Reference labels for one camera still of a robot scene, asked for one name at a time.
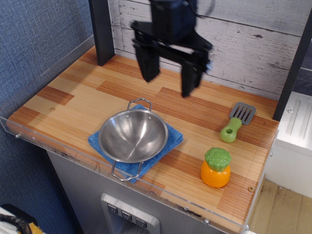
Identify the white ridged side counter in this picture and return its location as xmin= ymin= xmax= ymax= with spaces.
xmin=264 ymin=92 xmax=312 ymax=197

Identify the dark grey right post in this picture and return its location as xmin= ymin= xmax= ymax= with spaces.
xmin=273 ymin=11 xmax=312 ymax=121

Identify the silver metal pan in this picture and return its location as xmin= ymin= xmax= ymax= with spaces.
xmin=98 ymin=98 xmax=169 ymax=182

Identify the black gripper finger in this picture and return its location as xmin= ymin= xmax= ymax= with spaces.
xmin=134 ymin=42 xmax=160 ymax=82
xmin=181 ymin=59 xmax=207 ymax=98

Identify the clear acrylic guard rail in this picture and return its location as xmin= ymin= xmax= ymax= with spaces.
xmin=5 ymin=49 xmax=277 ymax=234

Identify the green handled grey spatula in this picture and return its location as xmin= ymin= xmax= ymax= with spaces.
xmin=220 ymin=102 xmax=256 ymax=143

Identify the dark grey post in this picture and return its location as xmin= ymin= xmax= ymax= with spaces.
xmin=88 ymin=0 xmax=115 ymax=66
xmin=273 ymin=11 xmax=312 ymax=121

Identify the dark grey left post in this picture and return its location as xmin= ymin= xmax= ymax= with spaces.
xmin=88 ymin=0 xmax=115 ymax=66

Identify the orange toy carrot green top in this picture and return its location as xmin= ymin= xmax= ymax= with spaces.
xmin=200 ymin=147 xmax=232 ymax=188

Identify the yellow object bottom left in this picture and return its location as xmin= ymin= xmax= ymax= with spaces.
xmin=29 ymin=223 xmax=44 ymax=234

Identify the silver dispenser button panel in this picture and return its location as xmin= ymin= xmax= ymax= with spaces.
xmin=100 ymin=193 xmax=161 ymax=234

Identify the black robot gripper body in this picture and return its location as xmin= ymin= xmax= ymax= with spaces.
xmin=131 ymin=0 xmax=212 ymax=72

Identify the black cable loop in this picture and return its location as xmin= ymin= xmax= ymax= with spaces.
xmin=0 ymin=214 xmax=31 ymax=234

